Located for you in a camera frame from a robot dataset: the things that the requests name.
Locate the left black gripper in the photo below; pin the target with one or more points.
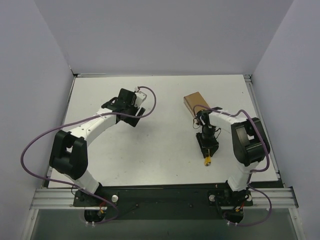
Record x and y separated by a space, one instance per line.
127 97

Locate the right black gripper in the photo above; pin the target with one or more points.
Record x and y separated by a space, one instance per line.
207 145

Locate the yellow utility knife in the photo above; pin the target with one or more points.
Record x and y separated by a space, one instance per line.
207 158

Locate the brown cardboard express box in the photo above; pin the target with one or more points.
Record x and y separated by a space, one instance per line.
195 102

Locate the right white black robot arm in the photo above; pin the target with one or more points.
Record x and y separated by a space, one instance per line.
249 142

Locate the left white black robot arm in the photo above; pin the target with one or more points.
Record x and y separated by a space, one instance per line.
69 154

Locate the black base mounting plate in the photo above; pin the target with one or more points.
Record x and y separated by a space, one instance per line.
168 211

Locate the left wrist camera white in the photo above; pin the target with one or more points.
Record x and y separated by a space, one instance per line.
140 98

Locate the aluminium front rail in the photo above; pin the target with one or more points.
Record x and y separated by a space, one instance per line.
54 198

